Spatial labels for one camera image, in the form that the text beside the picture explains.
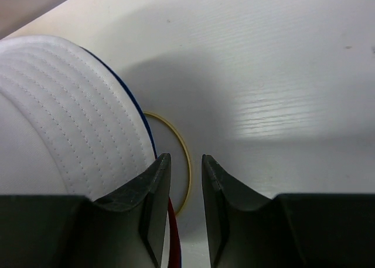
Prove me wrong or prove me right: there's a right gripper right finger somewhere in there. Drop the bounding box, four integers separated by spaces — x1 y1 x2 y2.
202 155 374 267

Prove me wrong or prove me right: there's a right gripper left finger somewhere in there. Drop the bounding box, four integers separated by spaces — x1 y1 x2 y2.
1 154 171 267

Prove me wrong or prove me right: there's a dark red hat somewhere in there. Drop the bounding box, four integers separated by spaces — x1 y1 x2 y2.
168 199 182 268

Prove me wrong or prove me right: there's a white hat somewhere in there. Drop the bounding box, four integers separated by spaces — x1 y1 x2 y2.
1 36 155 200

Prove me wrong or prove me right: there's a gold wire hat stand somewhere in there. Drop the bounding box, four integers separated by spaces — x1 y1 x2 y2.
144 111 193 216

